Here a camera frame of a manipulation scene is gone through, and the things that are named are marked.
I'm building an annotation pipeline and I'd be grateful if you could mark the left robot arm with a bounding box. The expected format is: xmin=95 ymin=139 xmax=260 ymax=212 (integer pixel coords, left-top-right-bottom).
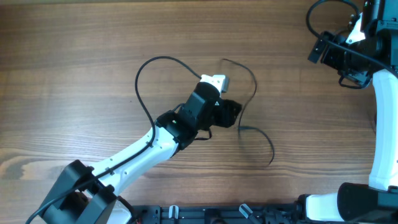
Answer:
xmin=27 ymin=82 xmax=242 ymax=223

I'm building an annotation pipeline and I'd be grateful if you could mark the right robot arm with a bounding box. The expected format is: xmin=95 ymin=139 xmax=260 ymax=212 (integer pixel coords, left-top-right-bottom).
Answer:
xmin=292 ymin=0 xmax=397 ymax=223

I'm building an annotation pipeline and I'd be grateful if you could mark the left camera black cable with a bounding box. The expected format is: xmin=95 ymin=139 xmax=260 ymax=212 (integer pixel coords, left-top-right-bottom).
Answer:
xmin=24 ymin=55 xmax=203 ymax=224

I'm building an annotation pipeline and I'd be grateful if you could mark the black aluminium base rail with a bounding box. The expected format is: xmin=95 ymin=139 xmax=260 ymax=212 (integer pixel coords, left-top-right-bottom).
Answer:
xmin=132 ymin=204 xmax=299 ymax=224

